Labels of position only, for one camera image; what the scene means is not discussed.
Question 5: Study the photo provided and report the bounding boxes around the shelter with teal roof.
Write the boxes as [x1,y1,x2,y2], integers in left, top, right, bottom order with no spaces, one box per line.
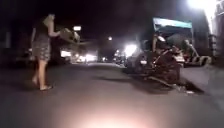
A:
[151,17,213,67]

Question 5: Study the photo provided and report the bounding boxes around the parked motorcycles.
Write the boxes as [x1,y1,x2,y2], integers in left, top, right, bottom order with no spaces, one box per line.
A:
[125,34,186,85]

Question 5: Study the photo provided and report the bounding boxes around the person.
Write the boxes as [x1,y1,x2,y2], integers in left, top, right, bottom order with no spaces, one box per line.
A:
[29,13,63,92]

